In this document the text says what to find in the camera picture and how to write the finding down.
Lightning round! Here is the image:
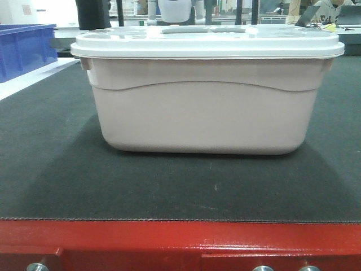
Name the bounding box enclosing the white bin lid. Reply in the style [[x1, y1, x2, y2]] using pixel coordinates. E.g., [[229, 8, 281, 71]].
[[71, 24, 345, 60]]

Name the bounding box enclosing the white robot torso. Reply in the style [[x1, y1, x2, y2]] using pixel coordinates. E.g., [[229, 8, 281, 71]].
[[147, 0, 206, 25]]

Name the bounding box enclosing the dark grey table mat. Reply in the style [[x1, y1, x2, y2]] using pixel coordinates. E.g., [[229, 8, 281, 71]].
[[1, 56, 360, 223]]

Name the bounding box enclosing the open laptop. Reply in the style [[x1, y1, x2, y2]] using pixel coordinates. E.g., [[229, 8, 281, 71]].
[[295, 6, 320, 27]]

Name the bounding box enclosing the blue plastic crate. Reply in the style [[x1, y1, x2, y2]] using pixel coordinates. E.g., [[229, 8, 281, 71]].
[[1, 24, 58, 83]]

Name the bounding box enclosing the person in grey hoodie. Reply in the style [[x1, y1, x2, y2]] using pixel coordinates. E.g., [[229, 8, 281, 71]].
[[313, 0, 354, 23]]

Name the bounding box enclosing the red metal cart frame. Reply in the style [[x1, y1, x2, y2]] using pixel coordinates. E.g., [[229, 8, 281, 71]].
[[1, 220, 360, 270]]

